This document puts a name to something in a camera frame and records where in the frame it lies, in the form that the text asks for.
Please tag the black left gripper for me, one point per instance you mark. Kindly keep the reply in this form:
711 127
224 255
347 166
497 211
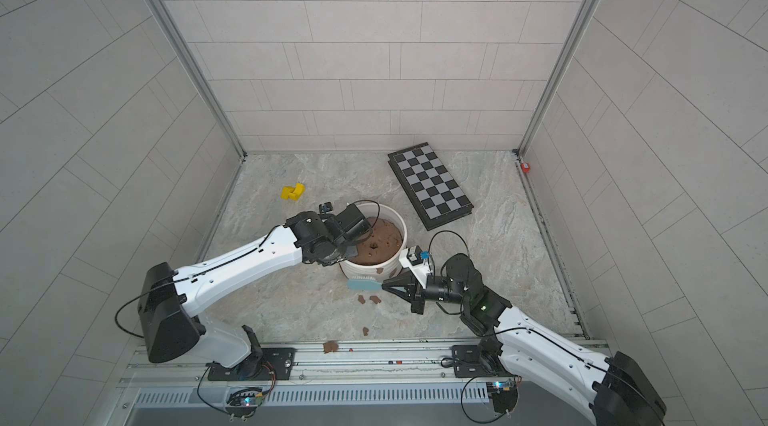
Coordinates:
350 247

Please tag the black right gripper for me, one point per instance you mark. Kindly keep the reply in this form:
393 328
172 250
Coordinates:
410 287

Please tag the white ribbed ceramic pot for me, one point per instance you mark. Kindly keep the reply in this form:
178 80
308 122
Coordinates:
378 255

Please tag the light blue scrub brush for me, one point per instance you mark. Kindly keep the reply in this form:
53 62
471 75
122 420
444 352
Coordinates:
364 284

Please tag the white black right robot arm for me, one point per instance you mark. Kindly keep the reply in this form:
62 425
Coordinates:
606 390

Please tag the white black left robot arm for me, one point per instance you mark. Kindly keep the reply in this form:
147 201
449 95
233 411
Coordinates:
172 304

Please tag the yellow plastic block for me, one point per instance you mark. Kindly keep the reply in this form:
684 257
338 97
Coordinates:
293 192

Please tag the black grey chessboard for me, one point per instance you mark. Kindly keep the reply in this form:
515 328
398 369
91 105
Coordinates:
433 192

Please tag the right circuit board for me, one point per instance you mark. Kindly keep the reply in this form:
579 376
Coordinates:
503 396

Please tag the circuit board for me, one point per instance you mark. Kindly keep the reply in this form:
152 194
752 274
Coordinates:
245 399
503 396

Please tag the left circuit board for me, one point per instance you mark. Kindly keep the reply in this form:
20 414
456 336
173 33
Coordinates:
245 399

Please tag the aluminium corner profile left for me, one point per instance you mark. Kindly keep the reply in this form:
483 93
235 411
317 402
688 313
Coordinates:
172 33

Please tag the aluminium corner profile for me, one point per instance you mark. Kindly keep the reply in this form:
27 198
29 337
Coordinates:
172 33
575 35

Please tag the aluminium corner profile right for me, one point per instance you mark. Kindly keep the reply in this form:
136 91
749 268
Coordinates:
575 35

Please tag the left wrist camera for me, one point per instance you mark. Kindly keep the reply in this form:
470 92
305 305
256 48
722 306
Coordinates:
352 223

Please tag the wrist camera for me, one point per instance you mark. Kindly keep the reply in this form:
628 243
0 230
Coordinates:
418 262
352 223

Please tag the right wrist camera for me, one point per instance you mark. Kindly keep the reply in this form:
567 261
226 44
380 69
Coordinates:
418 262

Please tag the brown mud clump on rail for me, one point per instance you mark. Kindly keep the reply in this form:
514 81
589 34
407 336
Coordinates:
330 347

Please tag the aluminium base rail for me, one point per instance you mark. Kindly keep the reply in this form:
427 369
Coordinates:
355 362

